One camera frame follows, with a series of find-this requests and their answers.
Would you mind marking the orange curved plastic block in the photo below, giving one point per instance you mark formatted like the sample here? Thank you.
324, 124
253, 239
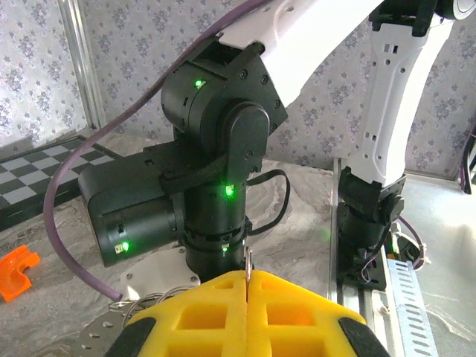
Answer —
15, 267

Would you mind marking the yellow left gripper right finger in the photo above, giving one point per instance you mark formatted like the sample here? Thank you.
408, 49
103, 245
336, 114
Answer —
297, 334

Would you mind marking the black grey checkerboard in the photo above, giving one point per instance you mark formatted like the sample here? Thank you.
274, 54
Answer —
29, 178

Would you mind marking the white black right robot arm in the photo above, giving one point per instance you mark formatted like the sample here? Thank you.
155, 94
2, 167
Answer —
390, 111

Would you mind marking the grey metal panel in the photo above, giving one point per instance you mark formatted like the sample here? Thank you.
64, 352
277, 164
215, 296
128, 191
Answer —
446, 260

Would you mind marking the aluminium frame post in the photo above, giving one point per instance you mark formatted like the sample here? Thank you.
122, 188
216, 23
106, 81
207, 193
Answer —
80, 63

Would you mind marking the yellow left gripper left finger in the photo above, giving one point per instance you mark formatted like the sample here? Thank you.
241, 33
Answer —
208, 334

